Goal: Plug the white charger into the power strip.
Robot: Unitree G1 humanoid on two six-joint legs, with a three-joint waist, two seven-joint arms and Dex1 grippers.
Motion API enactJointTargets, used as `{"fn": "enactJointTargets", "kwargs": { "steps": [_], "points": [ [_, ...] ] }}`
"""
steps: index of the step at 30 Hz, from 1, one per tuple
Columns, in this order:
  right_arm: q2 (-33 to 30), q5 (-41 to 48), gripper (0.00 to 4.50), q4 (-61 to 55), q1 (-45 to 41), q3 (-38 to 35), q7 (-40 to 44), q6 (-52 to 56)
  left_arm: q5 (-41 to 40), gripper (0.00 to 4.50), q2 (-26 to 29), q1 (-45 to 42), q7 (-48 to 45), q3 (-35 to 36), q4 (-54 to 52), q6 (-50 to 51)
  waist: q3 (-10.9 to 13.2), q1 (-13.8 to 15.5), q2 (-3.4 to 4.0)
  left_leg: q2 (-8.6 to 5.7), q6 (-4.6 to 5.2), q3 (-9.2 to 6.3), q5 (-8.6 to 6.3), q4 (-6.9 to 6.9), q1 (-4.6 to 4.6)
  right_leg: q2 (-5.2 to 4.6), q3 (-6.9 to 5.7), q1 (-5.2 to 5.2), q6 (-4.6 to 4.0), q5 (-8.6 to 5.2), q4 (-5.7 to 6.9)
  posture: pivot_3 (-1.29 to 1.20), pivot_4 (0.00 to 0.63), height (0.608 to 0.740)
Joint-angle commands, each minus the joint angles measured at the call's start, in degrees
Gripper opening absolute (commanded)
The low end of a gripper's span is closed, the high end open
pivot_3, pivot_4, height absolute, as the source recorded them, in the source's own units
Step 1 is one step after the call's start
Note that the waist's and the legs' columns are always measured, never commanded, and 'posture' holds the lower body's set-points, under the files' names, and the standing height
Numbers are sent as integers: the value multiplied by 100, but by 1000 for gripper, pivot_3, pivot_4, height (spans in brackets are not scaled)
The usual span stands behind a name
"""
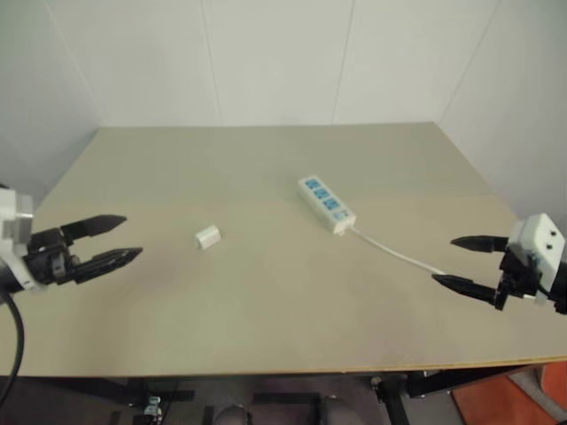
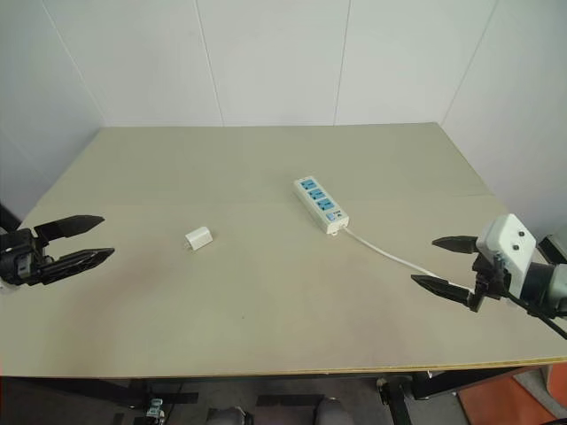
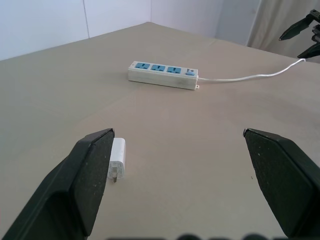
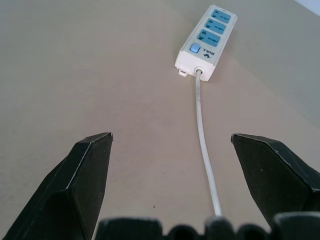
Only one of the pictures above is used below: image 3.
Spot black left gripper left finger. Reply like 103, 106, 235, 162
0, 128, 116, 240

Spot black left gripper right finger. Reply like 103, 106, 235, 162
242, 127, 320, 240

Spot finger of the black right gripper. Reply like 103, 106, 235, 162
278, 17, 314, 42
296, 42, 320, 60

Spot white plug adapter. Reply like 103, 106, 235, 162
107, 137, 127, 184

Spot white power strip blue sockets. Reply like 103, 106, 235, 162
127, 60, 201, 91

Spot white power cable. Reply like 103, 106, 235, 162
197, 58, 307, 83

